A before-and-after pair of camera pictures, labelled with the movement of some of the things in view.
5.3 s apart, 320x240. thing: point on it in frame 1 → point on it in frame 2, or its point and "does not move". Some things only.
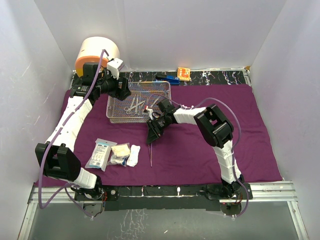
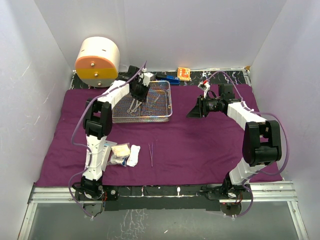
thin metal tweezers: x=150 y=155 does not move
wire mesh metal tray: x=142 y=94 does not move
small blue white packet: x=118 y=160 does not move
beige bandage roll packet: x=121 y=150 does not move
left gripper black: x=125 y=91 → x=146 y=88
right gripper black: x=152 y=134 → x=199 y=110
